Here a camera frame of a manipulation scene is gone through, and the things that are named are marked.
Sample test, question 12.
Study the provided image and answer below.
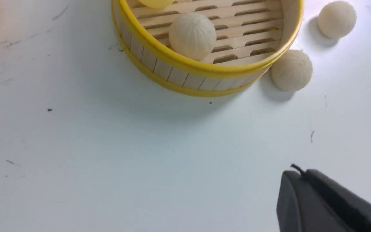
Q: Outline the yellow bun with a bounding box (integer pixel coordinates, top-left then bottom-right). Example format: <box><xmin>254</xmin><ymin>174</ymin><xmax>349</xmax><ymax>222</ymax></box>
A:
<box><xmin>139</xmin><ymin>0</ymin><xmax>175</xmax><ymax>9</ymax></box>

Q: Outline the bamboo steamer tray yellow rim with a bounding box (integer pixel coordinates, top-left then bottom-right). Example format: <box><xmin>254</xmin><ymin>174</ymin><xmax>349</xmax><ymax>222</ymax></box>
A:
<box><xmin>111</xmin><ymin>0</ymin><xmax>304</xmax><ymax>97</ymax></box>

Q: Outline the white bun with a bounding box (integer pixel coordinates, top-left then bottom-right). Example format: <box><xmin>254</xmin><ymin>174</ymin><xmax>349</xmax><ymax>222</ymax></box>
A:
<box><xmin>271</xmin><ymin>49</ymin><xmax>313</xmax><ymax>92</ymax></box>
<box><xmin>169</xmin><ymin>12</ymin><xmax>217</xmax><ymax>60</ymax></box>
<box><xmin>318</xmin><ymin>1</ymin><xmax>357</xmax><ymax>40</ymax></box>

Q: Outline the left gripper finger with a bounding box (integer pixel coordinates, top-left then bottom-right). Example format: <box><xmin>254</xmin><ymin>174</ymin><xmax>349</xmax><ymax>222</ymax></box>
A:
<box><xmin>276</xmin><ymin>164</ymin><xmax>371</xmax><ymax>232</ymax></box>

